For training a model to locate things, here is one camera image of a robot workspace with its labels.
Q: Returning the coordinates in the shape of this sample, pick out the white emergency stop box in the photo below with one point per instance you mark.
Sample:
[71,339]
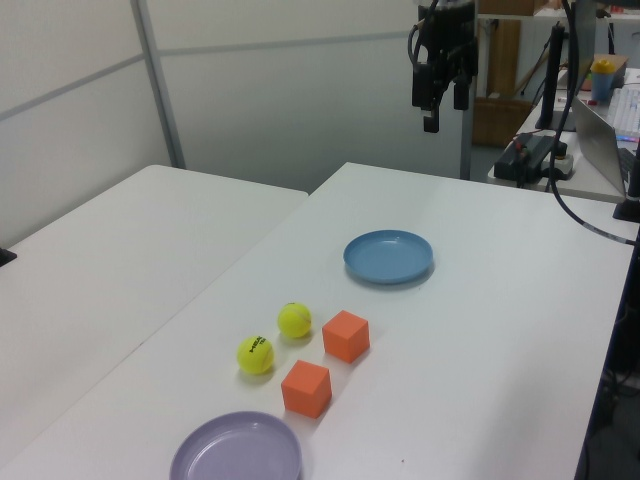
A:
[564,162]

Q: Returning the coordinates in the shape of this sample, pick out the black stand base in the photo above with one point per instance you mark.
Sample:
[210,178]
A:
[631,207]

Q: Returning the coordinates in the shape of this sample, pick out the black monitor stand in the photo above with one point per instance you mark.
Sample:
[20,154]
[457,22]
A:
[551,75]

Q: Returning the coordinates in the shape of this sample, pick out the white keyboard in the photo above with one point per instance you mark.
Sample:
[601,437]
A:
[627,112]

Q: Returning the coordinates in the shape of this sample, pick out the black power box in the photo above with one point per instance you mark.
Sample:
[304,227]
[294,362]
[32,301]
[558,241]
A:
[520,160]

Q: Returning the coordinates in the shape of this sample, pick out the blue plate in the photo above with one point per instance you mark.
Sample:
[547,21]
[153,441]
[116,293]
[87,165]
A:
[387,255]

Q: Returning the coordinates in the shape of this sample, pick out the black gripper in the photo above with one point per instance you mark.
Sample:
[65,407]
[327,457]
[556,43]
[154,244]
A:
[447,25]

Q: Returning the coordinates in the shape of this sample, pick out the grey partition post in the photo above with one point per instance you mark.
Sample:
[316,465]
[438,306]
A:
[466,150]
[160,90]

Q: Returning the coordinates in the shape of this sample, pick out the silver laptop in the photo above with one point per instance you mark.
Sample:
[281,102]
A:
[595,135]

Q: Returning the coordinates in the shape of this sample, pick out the upright wooden board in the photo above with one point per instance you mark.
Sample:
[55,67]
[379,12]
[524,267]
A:
[504,60]

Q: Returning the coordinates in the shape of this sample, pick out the orange foam cube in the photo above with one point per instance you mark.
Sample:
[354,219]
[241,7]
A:
[305,390]
[345,337]

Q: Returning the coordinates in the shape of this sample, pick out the blue cup with yellow lid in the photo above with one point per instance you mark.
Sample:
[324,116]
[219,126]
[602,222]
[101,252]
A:
[602,82]

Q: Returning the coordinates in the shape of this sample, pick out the brown cardboard box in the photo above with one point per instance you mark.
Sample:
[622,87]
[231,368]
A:
[500,122]

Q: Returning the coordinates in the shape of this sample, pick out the purple plate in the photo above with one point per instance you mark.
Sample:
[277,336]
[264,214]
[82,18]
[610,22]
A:
[235,450]

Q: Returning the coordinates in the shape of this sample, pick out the yellow tennis ball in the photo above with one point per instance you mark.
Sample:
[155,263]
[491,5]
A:
[255,356]
[295,321]

